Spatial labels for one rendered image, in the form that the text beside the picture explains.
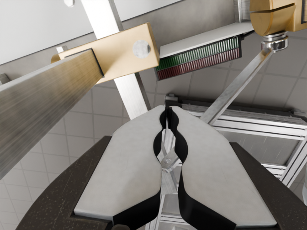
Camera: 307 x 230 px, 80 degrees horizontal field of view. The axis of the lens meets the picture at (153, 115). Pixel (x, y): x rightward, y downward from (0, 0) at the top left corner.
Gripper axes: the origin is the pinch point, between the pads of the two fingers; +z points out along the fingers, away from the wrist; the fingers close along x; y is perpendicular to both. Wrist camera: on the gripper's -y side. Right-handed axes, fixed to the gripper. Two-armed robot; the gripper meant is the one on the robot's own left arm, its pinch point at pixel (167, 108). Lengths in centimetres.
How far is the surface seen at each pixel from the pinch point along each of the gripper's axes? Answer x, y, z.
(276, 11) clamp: 9.8, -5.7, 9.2
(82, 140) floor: -54, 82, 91
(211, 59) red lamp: 9.1, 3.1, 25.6
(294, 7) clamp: 11.3, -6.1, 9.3
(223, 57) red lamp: 11.3, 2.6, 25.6
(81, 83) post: -8.2, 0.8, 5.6
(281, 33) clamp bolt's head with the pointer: 11.6, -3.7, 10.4
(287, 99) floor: 78, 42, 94
